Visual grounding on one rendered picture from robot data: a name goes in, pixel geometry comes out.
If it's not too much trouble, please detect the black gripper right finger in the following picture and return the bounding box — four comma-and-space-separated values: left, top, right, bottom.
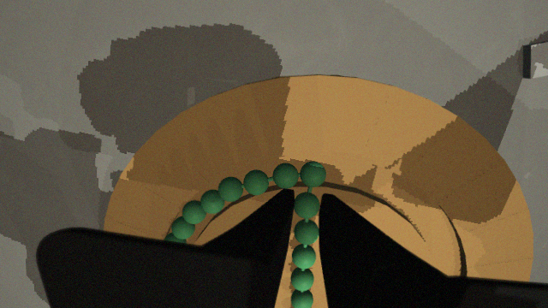
319, 193, 548, 308

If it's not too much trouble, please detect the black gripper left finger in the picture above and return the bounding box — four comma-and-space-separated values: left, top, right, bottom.
36, 189, 295, 308

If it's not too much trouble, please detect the tan round board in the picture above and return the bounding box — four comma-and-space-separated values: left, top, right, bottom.
104, 74, 534, 282

